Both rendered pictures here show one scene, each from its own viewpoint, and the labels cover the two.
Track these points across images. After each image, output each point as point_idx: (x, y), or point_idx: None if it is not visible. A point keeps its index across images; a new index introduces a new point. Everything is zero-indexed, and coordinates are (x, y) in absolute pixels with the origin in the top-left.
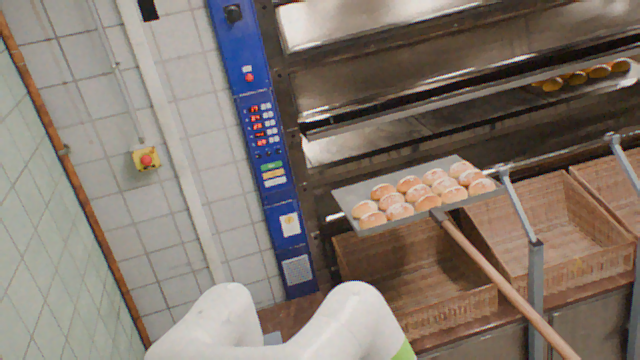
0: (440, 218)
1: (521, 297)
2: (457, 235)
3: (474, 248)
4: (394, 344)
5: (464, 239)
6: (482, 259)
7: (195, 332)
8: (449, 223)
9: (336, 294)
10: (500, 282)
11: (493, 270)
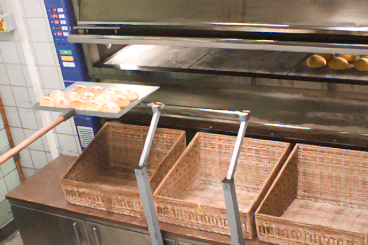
0: (61, 114)
1: (3, 156)
2: (47, 124)
3: (39, 133)
4: None
5: (45, 127)
6: (29, 137)
7: None
8: (58, 118)
9: None
10: (12, 148)
11: (20, 143)
